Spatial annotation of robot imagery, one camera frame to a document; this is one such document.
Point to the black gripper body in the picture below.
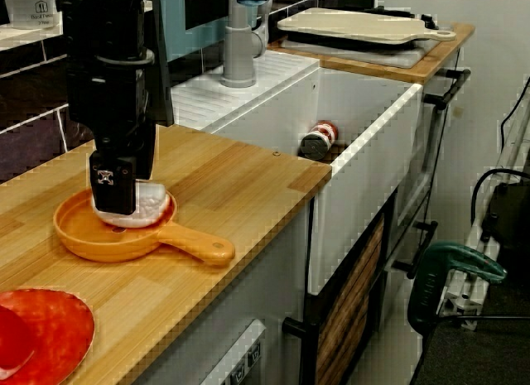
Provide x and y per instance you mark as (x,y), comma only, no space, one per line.
(112,99)

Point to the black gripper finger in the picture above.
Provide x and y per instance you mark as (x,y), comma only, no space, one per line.
(145,167)
(114,190)

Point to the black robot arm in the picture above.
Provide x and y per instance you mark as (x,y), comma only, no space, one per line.
(103,16)

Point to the orange toy frying pan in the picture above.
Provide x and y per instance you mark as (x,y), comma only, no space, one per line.
(83,240)

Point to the dark tiled backsplash shelf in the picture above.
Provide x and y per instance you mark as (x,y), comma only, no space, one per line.
(33,91)

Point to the white jar with print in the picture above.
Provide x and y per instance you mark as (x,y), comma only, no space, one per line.
(29,4)

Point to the long wooden countertop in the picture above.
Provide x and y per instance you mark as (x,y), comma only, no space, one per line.
(256,236)

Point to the grey toy faucet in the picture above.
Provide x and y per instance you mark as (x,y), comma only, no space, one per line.
(238,49)

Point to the red plate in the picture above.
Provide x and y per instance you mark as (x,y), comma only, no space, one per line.
(62,327)

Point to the white toy kitchen cabinet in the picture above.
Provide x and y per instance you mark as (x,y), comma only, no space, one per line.
(273,277)

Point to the red toy tomato can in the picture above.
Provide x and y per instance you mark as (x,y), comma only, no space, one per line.
(319,138)

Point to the red round toy food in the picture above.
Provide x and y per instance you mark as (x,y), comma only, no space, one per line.
(12,339)

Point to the grey toy dishwasher front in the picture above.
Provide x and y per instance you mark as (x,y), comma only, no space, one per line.
(244,360)

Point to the white toy sink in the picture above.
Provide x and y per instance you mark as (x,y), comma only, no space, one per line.
(360,194)

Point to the wooden slat drawer front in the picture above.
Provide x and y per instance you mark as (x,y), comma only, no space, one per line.
(348,310)

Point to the cream cutting board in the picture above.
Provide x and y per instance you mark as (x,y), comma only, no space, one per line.
(352,27)

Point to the grey stove tray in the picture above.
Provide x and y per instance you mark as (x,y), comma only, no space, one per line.
(397,58)

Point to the green power tool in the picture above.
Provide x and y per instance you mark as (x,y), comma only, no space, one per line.
(426,290)

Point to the short wooden countertop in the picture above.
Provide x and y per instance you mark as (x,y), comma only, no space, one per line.
(447,49)

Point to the black box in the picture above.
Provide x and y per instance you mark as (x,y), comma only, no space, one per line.
(513,219)

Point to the black upright post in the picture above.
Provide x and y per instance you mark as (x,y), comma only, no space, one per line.
(163,95)

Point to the aluminium frame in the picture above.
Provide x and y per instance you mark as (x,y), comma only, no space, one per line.
(455,304)

